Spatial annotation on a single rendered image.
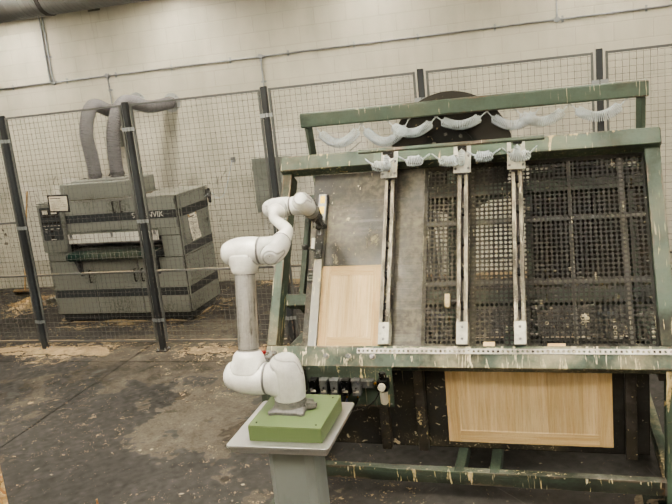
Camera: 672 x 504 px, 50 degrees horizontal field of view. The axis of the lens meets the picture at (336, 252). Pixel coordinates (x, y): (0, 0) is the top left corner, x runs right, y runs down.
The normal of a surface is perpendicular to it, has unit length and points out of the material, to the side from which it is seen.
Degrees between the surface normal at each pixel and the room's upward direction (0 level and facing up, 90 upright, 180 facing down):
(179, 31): 90
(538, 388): 90
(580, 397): 90
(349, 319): 58
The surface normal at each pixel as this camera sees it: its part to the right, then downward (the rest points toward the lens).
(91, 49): -0.26, 0.22
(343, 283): -0.29, -0.33
